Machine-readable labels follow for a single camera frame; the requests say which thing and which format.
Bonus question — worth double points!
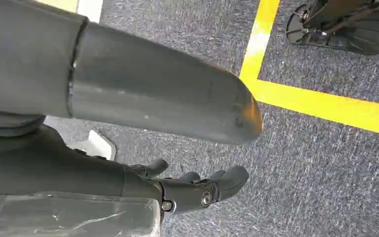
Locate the white upright post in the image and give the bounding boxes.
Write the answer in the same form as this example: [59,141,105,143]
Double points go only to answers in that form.
[76,0,104,24]

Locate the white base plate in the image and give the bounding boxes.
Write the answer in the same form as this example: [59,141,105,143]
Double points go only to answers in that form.
[68,129,117,161]

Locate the ribbed grey right arm sleeve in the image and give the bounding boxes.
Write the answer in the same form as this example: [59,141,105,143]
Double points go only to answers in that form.
[0,109,46,138]

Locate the black robot foot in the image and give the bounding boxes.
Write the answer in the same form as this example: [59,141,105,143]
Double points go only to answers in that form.
[286,0,379,57]

